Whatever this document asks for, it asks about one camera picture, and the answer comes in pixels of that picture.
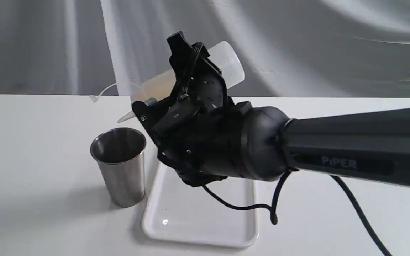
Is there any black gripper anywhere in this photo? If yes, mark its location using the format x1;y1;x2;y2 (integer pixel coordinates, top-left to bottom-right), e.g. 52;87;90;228
132;31;253;187

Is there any translucent squeeze bottle amber liquid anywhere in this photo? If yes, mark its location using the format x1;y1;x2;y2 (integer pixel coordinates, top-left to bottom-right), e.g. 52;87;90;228
131;41;245;107

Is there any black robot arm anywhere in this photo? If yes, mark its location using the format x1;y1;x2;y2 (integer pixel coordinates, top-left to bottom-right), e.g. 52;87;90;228
132;31;410;187

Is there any stainless steel cup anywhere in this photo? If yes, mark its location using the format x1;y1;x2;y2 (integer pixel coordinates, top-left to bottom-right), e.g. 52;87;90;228
90;127;147;208

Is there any grey backdrop cloth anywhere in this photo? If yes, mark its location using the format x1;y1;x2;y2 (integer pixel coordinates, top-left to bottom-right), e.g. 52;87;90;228
0;0;410;98

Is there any white plastic tray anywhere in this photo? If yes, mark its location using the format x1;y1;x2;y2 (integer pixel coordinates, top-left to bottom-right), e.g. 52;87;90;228
142;164;259;249

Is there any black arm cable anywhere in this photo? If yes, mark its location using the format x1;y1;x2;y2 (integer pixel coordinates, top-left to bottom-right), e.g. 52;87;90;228
201;171;392;256

